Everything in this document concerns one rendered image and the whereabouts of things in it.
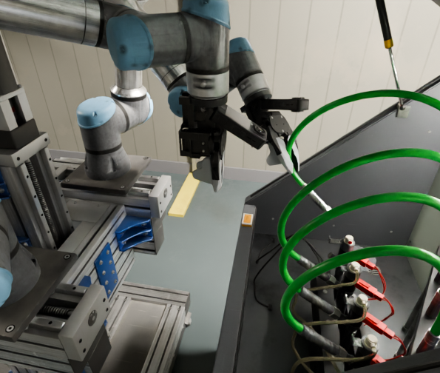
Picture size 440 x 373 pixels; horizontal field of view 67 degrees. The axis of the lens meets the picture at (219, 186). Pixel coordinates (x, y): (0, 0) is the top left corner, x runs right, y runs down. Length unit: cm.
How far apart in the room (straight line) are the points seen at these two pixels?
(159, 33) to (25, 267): 55
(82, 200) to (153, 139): 189
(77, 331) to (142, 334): 92
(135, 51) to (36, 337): 61
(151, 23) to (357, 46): 217
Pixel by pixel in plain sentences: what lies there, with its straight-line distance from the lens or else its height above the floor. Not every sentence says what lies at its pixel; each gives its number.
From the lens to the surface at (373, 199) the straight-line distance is 52.
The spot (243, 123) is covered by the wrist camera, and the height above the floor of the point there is 137.
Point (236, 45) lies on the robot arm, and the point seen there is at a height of 145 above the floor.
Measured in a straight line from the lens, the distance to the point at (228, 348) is 77.
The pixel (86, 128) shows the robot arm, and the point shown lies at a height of 121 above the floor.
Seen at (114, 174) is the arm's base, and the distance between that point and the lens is 112.
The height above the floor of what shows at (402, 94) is 142.
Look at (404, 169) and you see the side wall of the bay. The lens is 108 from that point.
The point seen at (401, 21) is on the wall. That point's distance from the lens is 264.
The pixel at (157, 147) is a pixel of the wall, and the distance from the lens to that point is 307.
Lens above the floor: 161
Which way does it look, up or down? 34 degrees down
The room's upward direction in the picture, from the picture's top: straight up
